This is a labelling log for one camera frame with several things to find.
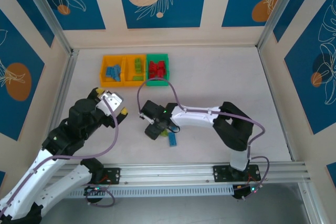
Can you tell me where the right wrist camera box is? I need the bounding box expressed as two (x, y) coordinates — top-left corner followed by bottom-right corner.
(139, 100), (161, 125)

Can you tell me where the yellow plastic bin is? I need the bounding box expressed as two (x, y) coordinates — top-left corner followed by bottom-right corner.
(123, 54), (148, 88)
(99, 55), (127, 88)

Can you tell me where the white slotted cable duct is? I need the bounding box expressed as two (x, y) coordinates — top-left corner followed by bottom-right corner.
(33, 184), (234, 199)

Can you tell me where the aluminium corner post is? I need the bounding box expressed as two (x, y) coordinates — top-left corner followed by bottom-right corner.
(256, 0), (302, 50)
(18, 0), (74, 55)

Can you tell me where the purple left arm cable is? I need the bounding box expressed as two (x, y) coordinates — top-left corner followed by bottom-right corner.
(0, 95), (124, 209)

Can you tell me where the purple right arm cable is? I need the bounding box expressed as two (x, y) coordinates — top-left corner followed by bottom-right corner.
(136, 78), (271, 202)

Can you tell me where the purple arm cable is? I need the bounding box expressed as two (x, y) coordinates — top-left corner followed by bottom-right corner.
(136, 78), (271, 202)
(0, 95), (124, 209)

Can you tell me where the green plastic bin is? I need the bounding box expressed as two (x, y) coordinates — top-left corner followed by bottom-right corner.
(145, 53), (170, 88)

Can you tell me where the small black circuit board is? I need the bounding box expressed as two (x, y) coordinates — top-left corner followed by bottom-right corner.
(83, 186), (106, 197)
(232, 184), (263, 200)

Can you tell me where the aluminium side frame rail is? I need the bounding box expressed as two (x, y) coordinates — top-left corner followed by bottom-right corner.
(39, 48), (80, 167)

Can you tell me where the long aluminium frame rail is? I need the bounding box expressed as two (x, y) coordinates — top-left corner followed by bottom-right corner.
(22, 161), (309, 188)

